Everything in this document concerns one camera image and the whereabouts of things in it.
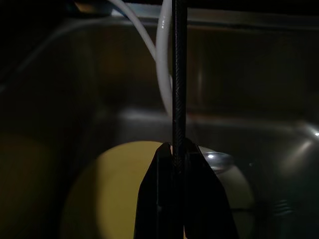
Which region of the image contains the black chopstick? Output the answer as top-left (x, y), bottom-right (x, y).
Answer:
top-left (171, 0), bottom-right (188, 175)

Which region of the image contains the yellow plate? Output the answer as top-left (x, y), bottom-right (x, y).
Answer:
top-left (59, 139), bottom-right (254, 239)

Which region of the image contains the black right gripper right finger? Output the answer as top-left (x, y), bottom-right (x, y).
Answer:
top-left (183, 138), bottom-right (240, 239)

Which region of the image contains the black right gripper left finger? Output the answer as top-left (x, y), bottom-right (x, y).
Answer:
top-left (134, 141), bottom-right (185, 239)

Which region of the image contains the stainless steel sink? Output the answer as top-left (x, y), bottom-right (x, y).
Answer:
top-left (0, 7), bottom-right (319, 239)

